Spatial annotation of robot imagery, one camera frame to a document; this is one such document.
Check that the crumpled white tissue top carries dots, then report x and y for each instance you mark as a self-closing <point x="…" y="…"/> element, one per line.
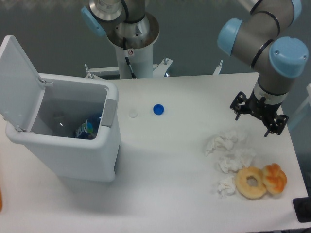
<point x="225" y="141"/>

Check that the white trash can with lid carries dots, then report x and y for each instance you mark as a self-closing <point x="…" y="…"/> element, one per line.
<point x="43" y="111"/>

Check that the crumpled white tissue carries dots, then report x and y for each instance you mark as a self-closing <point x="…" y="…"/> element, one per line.
<point x="226" y="187"/>
<point x="241" y="158"/>
<point x="225" y="141"/>

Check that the blue snack wrapper in bin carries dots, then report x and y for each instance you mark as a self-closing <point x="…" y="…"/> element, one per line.
<point x="89" y="128"/>

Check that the crumpled white tissue bottom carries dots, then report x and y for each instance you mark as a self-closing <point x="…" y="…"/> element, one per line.
<point x="226" y="187"/>

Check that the white frame at right edge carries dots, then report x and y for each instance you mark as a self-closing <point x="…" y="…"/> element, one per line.
<point x="301" y="111"/>

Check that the orange object at left edge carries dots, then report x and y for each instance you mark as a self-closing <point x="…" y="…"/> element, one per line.
<point x="1" y="199"/>

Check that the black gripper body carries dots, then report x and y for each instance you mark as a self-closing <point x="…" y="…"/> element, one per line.
<point x="260" y="110"/>

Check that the black device at table edge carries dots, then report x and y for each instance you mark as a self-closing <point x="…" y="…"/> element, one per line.
<point x="302" y="207"/>

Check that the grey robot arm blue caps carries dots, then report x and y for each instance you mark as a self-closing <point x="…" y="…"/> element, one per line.
<point x="257" y="43"/>

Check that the blue bottle cap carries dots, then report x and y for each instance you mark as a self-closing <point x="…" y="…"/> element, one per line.
<point x="158" y="109"/>

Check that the orange twisted bread roll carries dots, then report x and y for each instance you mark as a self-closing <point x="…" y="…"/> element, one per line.
<point x="274" y="178"/>

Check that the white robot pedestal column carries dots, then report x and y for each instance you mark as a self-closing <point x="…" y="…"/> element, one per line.
<point x="133" y="43"/>

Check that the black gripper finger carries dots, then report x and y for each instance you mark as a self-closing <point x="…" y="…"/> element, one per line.
<point x="275" y="125"/>
<point x="239" y="105"/>

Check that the crumpled white tissue middle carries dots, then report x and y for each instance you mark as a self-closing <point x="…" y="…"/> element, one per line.
<point x="241" y="158"/>

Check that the ring doughnut bread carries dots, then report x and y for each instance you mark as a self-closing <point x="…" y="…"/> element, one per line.
<point x="249" y="182"/>

